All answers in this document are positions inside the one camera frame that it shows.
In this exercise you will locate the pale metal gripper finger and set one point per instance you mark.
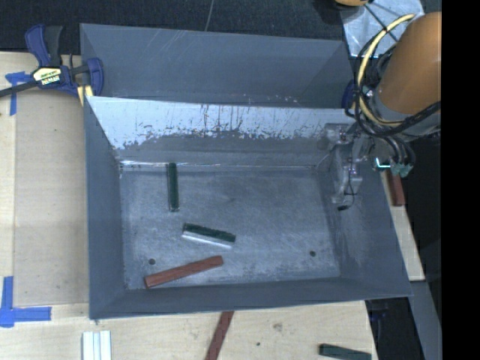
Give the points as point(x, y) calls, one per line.
point(337, 135)
point(347, 182)

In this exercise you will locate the red-brown flat block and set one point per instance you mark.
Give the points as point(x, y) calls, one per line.
point(183, 271)
point(396, 189)
point(219, 336)

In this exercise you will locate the grey metal bin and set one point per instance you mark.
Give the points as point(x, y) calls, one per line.
point(243, 201)

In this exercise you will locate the dark green flat block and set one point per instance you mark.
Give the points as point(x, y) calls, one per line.
point(210, 233)
point(173, 186)
point(343, 352)

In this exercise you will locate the pale wood board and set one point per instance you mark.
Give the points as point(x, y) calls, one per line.
point(48, 201)

